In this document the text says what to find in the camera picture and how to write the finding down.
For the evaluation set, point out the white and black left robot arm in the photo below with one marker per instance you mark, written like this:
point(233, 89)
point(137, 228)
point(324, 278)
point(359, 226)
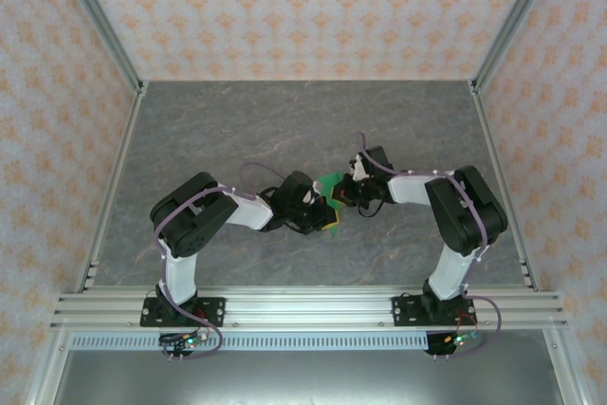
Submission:
point(246, 215)

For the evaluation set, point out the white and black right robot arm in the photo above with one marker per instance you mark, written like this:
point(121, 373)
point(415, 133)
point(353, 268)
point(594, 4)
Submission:
point(408, 189)

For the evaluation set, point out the brushed metal sheet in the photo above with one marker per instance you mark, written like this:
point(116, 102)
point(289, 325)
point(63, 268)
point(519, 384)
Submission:
point(303, 381)

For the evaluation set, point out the small circuit board with LEDs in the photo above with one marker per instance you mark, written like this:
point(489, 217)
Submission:
point(189, 341)
point(457, 340)

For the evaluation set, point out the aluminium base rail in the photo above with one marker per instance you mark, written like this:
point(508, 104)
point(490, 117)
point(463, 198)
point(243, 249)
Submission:
point(308, 310)

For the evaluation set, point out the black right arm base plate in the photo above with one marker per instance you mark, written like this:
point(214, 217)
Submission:
point(403, 312)

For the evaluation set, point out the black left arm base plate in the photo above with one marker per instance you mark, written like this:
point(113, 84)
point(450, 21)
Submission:
point(213, 312)

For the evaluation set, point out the aluminium frame post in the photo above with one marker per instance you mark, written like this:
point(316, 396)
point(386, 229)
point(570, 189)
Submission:
point(101, 21)
point(512, 21)

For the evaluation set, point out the aluminium frame bar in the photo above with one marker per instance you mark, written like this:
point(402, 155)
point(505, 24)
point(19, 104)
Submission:
point(47, 372)
point(566, 372)

